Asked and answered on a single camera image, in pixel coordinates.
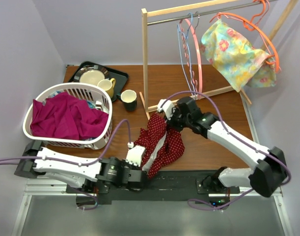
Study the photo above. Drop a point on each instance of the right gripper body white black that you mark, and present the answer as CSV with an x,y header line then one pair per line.
x,y
174,117

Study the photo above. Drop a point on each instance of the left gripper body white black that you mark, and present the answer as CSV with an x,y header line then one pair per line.
x,y
131,162

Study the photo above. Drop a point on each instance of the red polka dot skirt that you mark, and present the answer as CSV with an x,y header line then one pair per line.
x,y
163,145

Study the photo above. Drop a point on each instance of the pink plastic hanger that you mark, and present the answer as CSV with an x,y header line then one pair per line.
x,y
196,56

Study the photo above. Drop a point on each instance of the floral pastel skirt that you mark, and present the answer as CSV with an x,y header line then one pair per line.
x,y
235,58

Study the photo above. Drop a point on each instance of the orange plastic hanger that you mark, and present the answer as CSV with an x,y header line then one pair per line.
x,y
246,23

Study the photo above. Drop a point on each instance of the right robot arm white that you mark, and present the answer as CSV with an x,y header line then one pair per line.
x,y
266,169

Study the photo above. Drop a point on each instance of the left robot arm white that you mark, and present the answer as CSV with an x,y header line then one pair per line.
x,y
81,173

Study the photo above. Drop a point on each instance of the black mug cream inside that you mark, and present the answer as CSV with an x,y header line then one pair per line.
x,y
129,99

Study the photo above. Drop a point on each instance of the black tray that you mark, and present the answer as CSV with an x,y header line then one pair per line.
x,y
120,77

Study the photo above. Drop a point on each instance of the yellow mug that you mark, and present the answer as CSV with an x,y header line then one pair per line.
x,y
108,86

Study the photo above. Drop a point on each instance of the magenta cloth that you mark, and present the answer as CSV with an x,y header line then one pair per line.
x,y
66,117

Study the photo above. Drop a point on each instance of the cream plate black rim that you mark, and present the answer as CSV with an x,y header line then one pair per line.
x,y
91,74

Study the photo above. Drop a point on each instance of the wooden clothes rack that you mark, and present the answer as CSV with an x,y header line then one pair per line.
x,y
145,24

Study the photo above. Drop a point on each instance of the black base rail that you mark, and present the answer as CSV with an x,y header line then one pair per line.
x,y
164,186

